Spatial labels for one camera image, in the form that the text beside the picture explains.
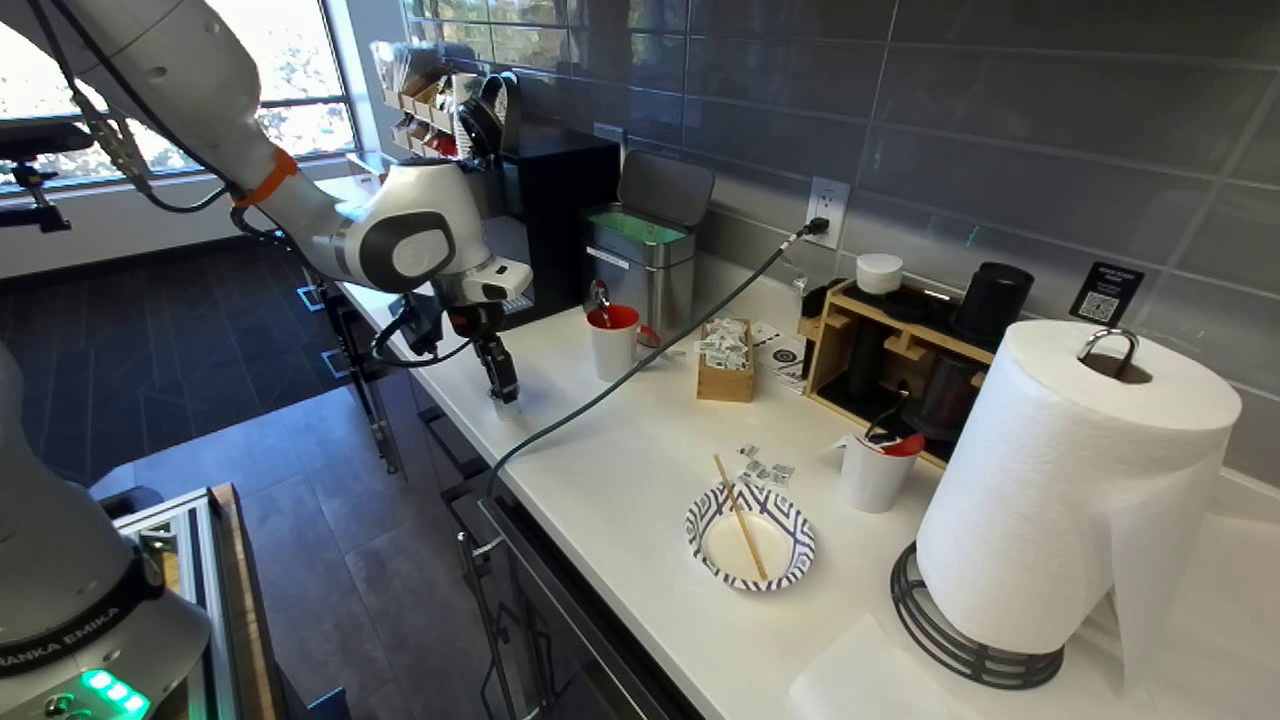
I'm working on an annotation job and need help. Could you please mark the dark base cabinet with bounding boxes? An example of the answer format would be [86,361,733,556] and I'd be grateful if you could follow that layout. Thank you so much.
[318,283,697,720]

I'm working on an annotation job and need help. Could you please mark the coffee capsule rack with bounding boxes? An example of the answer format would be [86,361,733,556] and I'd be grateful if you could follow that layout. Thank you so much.
[378,46,524,171]

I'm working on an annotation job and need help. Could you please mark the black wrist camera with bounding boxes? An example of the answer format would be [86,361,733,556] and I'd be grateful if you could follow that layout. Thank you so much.
[398,283,453,361]

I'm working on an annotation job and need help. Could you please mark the white cup with red contents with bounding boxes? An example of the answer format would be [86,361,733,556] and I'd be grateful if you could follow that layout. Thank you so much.
[584,299,647,384]

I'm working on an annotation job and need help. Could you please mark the steel bin with green bag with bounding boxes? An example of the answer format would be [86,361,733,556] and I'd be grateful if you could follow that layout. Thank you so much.
[584,145,720,337]

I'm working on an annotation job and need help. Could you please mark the aluminium frame cart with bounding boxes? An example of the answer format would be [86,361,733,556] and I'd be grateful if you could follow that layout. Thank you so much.
[111,485,286,720]

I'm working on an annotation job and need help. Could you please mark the wooden countertop organizer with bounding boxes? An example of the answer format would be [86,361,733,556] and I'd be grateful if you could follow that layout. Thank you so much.
[797,275,998,466]

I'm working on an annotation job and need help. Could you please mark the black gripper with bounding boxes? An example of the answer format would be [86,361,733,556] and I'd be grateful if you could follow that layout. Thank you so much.
[448,299,524,407]

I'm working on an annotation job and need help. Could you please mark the white paper towel roll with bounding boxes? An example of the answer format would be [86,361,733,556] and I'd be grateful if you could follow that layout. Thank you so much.
[913,316,1249,695]

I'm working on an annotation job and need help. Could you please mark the black wire paper towel holder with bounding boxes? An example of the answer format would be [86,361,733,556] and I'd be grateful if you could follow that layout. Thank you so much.
[887,324,1144,692]

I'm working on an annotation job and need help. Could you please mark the white wall outlet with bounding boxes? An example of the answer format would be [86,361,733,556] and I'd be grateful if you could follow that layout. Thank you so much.
[802,177,852,254]

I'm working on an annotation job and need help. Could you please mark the small white cup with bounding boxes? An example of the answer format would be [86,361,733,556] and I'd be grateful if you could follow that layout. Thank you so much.
[852,254,907,299]

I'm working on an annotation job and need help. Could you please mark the small scattered foil pieces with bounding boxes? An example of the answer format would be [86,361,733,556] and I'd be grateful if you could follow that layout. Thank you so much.
[737,442,802,490]

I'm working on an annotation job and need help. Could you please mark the black coffee machine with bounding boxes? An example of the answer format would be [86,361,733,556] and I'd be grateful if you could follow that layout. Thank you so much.
[496,124,626,337]

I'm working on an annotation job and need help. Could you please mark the black tripod stand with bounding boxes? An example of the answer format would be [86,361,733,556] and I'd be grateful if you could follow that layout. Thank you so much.
[296,272,406,476]

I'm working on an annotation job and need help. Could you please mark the wooden chopstick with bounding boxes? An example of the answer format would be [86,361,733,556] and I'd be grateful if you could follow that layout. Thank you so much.
[707,452,775,589]

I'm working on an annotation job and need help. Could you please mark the black cylindrical container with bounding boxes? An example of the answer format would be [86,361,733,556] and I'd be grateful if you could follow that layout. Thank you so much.
[960,262,1042,352]

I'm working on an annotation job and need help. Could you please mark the white cup with utensils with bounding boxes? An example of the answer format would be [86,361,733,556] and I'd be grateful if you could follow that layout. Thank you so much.
[838,427,929,516]

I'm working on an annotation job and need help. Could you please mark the black QR code sign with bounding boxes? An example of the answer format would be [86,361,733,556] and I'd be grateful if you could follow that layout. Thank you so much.
[1070,255,1150,331]

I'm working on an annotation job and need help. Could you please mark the dark power cable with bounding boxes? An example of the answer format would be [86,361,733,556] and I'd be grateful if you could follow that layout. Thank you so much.
[485,211,834,476]

